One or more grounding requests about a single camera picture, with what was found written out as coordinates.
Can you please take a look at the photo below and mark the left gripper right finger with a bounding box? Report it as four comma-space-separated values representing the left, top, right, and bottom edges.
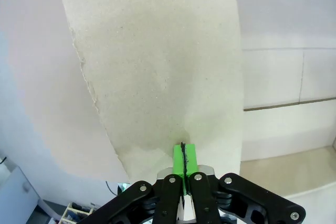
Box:
183, 143, 307, 224

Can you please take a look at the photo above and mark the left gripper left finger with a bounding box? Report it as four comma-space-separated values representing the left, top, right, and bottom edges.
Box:
76, 143, 187, 224

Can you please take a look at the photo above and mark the wooden compartment organizer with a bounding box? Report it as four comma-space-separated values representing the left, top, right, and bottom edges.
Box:
61, 201, 97, 224

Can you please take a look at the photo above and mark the thin black cable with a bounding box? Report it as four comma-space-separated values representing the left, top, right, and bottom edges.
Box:
104, 180, 119, 196

